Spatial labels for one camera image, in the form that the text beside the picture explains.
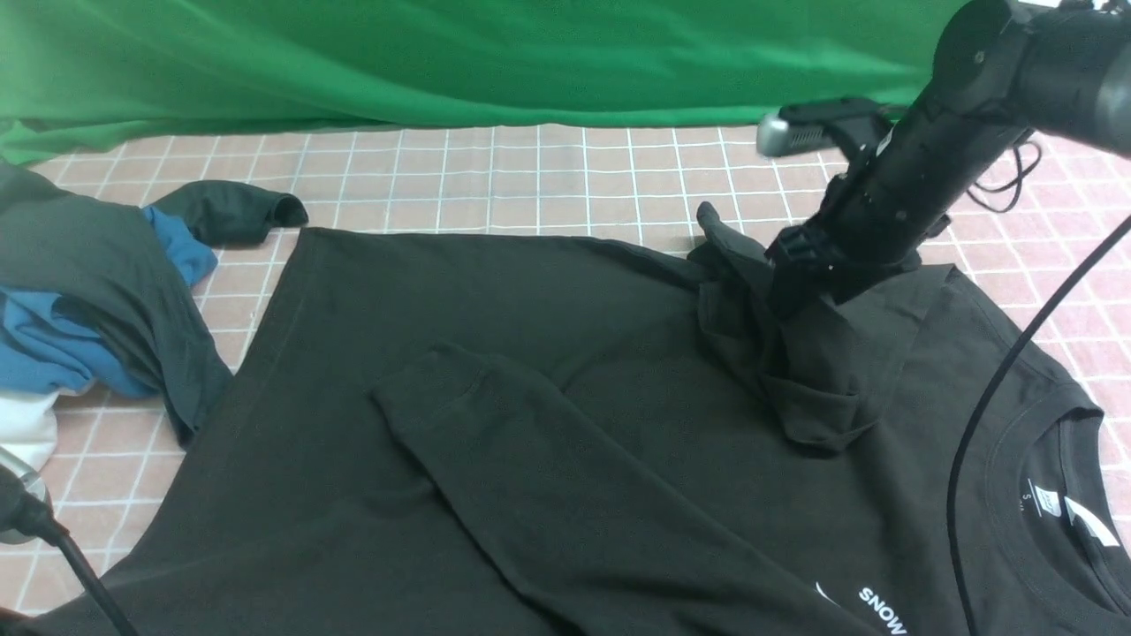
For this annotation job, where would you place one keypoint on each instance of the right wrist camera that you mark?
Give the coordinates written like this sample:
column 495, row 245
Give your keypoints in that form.
column 849, row 124

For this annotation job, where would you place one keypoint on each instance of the white shirt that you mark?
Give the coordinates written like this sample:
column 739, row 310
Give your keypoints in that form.
column 32, row 427

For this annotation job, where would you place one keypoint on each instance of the blue shirt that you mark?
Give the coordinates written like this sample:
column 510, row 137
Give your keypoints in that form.
column 45, row 350

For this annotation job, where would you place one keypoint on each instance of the dark gray long-sleeved shirt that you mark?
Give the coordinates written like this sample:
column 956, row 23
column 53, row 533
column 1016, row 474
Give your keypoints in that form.
column 481, row 435

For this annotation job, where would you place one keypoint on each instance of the green backdrop cloth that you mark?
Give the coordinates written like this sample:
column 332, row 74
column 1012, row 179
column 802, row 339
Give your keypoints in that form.
column 88, row 75

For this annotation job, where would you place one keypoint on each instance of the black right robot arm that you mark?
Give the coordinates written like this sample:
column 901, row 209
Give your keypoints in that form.
column 1002, row 71

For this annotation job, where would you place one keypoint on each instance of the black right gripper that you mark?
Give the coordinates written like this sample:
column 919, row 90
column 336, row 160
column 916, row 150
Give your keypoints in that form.
column 892, row 198

